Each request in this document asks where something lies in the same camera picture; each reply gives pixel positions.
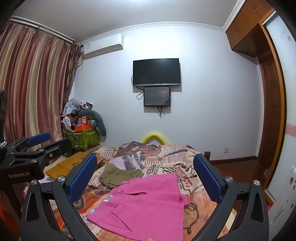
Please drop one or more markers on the wooden overhead cabinet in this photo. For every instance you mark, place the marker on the wooden overhead cabinet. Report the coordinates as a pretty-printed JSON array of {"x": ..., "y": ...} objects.
[{"x": 247, "y": 27}]

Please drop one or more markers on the curtain rail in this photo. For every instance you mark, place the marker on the curtain rail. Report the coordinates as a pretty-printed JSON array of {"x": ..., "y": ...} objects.
[{"x": 46, "y": 29}]

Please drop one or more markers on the white air conditioner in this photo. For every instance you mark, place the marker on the white air conditioner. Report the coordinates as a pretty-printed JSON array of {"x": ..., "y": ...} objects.
[{"x": 101, "y": 46}]

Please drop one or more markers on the black wall television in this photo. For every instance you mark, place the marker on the black wall television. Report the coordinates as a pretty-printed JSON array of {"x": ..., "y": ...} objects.
[{"x": 156, "y": 71}]

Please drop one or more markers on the wooden door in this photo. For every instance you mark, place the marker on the wooden door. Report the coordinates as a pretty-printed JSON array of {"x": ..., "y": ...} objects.
[{"x": 270, "y": 111}]

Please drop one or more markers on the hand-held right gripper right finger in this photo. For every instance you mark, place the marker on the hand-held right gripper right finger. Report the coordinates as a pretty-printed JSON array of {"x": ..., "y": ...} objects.
[{"x": 205, "y": 179}]

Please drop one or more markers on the white wall outlet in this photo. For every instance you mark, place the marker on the white wall outlet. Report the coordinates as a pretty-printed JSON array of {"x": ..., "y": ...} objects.
[{"x": 226, "y": 150}]

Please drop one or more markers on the olive green pants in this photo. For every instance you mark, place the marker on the olive green pants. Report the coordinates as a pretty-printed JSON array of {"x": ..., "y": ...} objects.
[{"x": 118, "y": 177}]

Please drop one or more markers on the white sliding wardrobe door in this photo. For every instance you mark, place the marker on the white sliding wardrobe door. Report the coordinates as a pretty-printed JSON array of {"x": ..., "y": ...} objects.
[{"x": 289, "y": 97}]

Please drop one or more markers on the striped red curtain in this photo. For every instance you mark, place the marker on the striped red curtain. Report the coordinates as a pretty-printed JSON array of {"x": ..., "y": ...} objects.
[{"x": 34, "y": 88}]

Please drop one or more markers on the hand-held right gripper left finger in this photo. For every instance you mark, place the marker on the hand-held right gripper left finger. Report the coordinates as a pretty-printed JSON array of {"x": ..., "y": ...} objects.
[{"x": 84, "y": 177}]

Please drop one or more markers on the small black monitor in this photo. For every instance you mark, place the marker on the small black monitor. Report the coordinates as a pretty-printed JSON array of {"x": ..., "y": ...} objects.
[{"x": 157, "y": 96}]

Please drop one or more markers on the pink pants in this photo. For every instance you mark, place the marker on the pink pants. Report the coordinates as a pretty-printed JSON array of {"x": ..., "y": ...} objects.
[{"x": 143, "y": 208}]

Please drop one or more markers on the printed blanket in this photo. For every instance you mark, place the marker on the printed blanket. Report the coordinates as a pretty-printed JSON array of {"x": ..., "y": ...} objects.
[{"x": 166, "y": 162}]

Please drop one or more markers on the orange box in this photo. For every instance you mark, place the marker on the orange box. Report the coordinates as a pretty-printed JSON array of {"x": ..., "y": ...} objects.
[{"x": 82, "y": 127}]

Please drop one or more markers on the green patterned storage box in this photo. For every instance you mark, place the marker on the green patterned storage box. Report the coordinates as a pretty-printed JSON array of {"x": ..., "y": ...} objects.
[{"x": 83, "y": 139}]

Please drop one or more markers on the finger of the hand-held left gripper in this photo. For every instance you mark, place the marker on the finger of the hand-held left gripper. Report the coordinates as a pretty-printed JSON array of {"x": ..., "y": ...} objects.
[
  {"x": 57, "y": 148},
  {"x": 38, "y": 138}
]

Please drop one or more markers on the wooden bed post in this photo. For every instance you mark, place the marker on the wooden bed post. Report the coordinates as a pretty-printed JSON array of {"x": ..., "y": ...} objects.
[{"x": 207, "y": 156}]

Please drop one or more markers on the yellow cardboard sheet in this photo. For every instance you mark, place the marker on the yellow cardboard sheet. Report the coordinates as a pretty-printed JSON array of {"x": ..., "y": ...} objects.
[{"x": 67, "y": 163}]

